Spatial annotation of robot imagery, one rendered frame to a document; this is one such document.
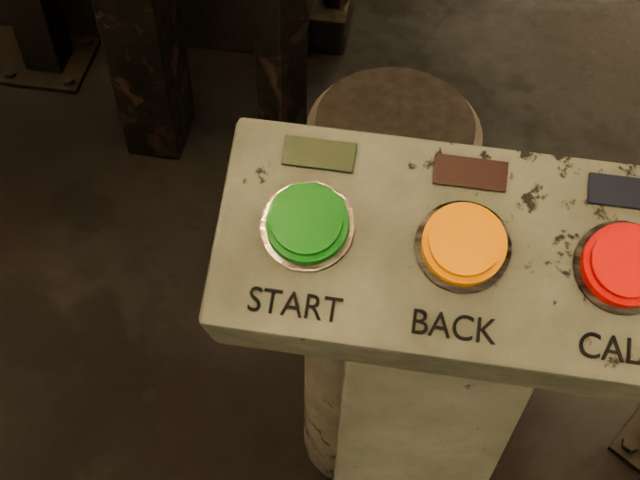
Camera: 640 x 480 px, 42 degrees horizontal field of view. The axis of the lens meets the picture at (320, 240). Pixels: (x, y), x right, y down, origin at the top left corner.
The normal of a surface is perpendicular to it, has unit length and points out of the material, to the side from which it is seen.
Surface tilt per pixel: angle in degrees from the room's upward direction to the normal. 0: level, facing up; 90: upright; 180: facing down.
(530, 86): 0
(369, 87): 0
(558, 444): 0
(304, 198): 20
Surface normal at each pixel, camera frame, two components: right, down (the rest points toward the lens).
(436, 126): 0.02, -0.60
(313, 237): -0.04, -0.29
